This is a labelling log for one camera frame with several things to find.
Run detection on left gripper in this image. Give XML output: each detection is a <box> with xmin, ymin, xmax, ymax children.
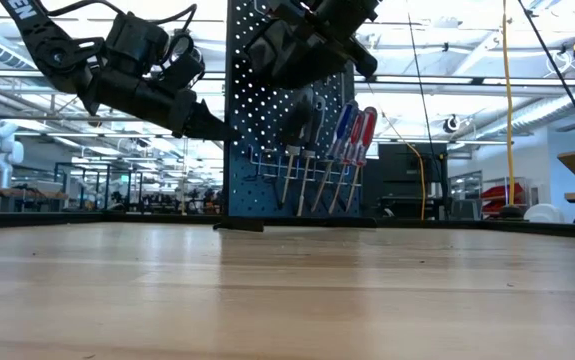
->
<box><xmin>83</xmin><ymin>66</ymin><xmax>243</xmax><ymax>143</ymax></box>

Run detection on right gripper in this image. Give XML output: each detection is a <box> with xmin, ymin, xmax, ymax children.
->
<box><xmin>243</xmin><ymin>0</ymin><xmax>380</xmax><ymax>92</ymax></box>

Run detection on grey-black handle nut driver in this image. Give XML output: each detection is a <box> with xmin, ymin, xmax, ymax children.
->
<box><xmin>284</xmin><ymin>93</ymin><xmax>315</xmax><ymax>206</ymax></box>

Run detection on grey-black handle screwdriver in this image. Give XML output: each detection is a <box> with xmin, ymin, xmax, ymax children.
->
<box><xmin>296</xmin><ymin>96</ymin><xmax>328</xmax><ymax>218</ymax></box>

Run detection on blue clear handle screwdriver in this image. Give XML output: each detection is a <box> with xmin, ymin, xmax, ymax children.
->
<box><xmin>310</xmin><ymin>99</ymin><xmax>360</xmax><ymax>215</ymax></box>

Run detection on large red clear screwdriver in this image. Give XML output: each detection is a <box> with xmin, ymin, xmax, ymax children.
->
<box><xmin>343</xmin><ymin>105</ymin><xmax>380</xmax><ymax>214</ymax></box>

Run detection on black peg board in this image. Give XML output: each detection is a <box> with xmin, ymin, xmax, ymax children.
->
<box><xmin>222</xmin><ymin>0</ymin><xmax>365</xmax><ymax>233</ymax></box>

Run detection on dark framed workstations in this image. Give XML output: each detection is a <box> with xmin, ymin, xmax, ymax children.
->
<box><xmin>54</xmin><ymin>159</ymin><xmax>224</xmax><ymax>215</ymax></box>

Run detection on black cabinet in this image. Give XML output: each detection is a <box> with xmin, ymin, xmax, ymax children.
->
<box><xmin>376</xmin><ymin>141</ymin><xmax>450</xmax><ymax>220</ymax></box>

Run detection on red storage bins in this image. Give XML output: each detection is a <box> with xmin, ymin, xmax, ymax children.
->
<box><xmin>479</xmin><ymin>181</ymin><xmax>526</xmax><ymax>215</ymax></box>

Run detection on white round bin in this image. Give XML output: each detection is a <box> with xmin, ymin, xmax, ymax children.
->
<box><xmin>522</xmin><ymin>202</ymin><xmax>567</xmax><ymax>225</ymax></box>

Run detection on chrome loop tool rail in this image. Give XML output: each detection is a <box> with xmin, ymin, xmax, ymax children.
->
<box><xmin>245</xmin><ymin>143</ymin><xmax>364</xmax><ymax>190</ymax></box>

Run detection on thin black cable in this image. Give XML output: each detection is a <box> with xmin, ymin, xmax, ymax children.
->
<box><xmin>405</xmin><ymin>10</ymin><xmax>443</xmax><ymax>169</ymax></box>

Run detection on thin yellow cable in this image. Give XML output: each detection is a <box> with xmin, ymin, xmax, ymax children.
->
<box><xmin>380</xmin><ymin>111</ymin><xmax>427</xmax><ymax>221</ymax></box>

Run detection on yellow hanging cord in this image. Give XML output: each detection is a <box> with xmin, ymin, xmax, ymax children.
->
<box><xmin>499</xmin><ymin>0</ymin><xmax>517</xmax><ymax>207</ymax></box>

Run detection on black hanging cable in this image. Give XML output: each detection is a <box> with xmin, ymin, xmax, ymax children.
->
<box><xmin>515</xmin><ymin>0</ymin><xmax>575</xmax><ymax>167</ymax></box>

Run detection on black round cord weight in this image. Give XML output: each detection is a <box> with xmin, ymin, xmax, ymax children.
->
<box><xmin>497</xmin><ymin>203</ymin><xmax>526</xmax><ymax>220</ymax></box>

